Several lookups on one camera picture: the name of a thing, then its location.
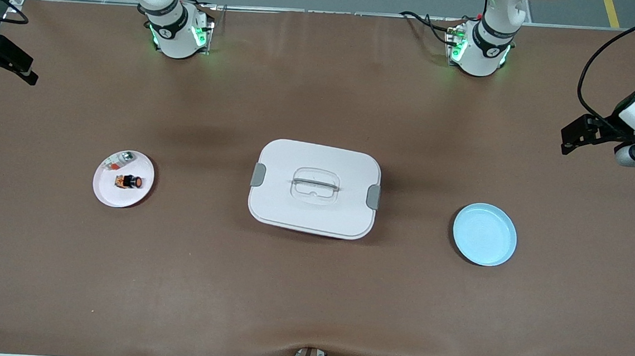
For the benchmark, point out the orange push-button switch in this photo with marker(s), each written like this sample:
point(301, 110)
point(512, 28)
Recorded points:
point(127, 181)

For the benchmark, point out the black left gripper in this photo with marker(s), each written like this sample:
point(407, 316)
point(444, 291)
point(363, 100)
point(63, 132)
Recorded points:
point(603, 130)

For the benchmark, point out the pink round plate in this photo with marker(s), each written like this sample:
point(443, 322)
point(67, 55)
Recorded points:
point(126, 199)

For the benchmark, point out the brown table mat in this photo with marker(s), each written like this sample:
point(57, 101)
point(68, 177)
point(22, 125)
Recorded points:
point(309, 289)

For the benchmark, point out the light blue round plate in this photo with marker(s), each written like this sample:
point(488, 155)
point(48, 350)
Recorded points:
point(484, 234)

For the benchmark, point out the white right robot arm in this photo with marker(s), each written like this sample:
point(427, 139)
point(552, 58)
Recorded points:
point(171, 28)

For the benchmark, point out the white lidded storage box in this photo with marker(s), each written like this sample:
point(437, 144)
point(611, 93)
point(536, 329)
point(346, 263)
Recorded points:
point(315, 211)

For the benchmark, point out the silver table edge rail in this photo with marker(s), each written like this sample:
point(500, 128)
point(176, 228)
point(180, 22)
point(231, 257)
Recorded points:
point(334, 13)

